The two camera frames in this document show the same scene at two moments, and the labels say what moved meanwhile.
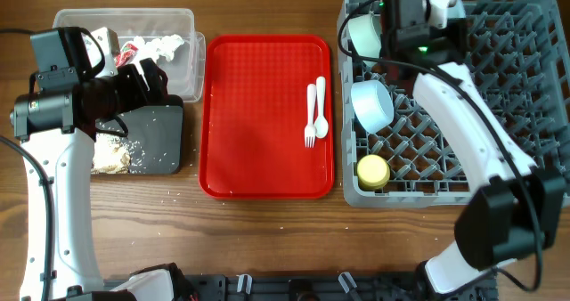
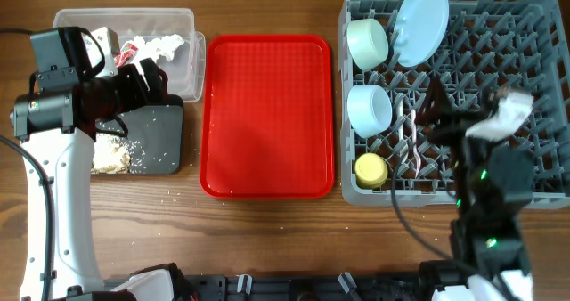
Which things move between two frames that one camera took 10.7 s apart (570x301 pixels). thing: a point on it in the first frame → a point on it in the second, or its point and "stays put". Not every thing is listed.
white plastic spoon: x=321 y=128 → x=401 y=127
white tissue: x=166 y=47 stays put
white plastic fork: x=310 y=131 → x=414 y=140
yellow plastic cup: x=373 y=172 stays put
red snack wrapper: x=127 y=49 stays put
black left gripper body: x=126 y=91 stays put
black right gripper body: x=384 y=53 → x=453 y=133
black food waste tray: x=155 y=137 stays put
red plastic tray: x=253 y=113 stays put
